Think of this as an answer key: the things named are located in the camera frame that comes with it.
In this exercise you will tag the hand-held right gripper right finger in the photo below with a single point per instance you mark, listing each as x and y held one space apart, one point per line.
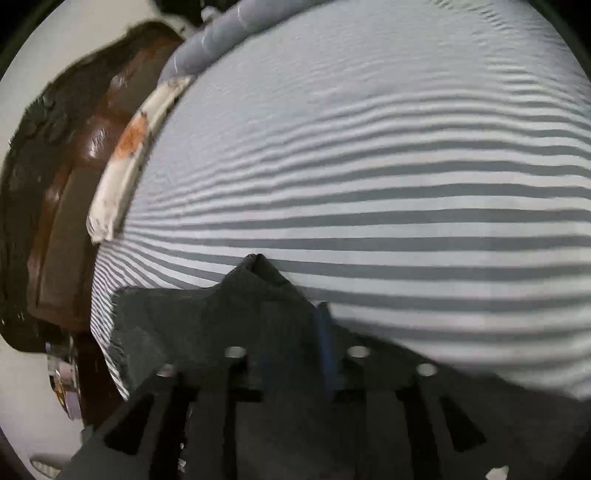
327 350

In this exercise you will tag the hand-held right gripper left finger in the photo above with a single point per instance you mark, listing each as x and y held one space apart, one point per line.
247 378

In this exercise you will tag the black denim pants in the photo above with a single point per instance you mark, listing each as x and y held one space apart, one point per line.
184 314

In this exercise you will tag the grey white striped bed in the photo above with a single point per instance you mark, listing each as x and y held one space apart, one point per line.
369 184

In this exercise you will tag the cluttered bedside objects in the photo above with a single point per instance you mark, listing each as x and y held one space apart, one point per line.
64 387

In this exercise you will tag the carved dark wooden headboard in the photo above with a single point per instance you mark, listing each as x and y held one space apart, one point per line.
69 221

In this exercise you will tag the floral cream pillow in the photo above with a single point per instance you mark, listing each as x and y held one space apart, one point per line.
124 161

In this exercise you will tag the grey checked rolled duvet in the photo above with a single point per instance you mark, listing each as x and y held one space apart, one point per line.
207 41

